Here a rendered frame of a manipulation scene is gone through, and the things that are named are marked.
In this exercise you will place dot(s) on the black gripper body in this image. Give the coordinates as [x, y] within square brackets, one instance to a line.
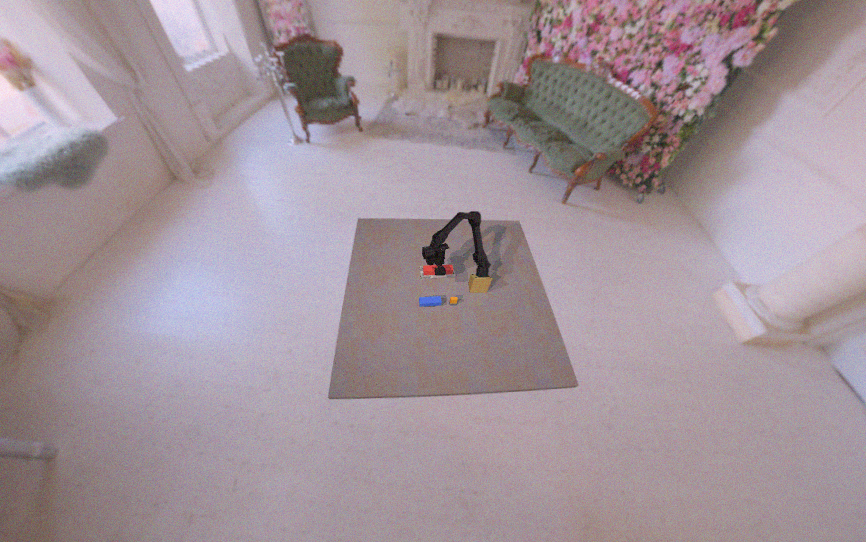
[440, 270]

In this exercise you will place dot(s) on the blue rectangular block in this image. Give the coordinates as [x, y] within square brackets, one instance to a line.
[430, 301]

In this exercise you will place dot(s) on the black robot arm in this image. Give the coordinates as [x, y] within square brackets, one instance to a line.
[438, 248]

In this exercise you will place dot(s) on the red long block with square socket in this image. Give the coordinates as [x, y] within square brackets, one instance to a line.
[429, 270]

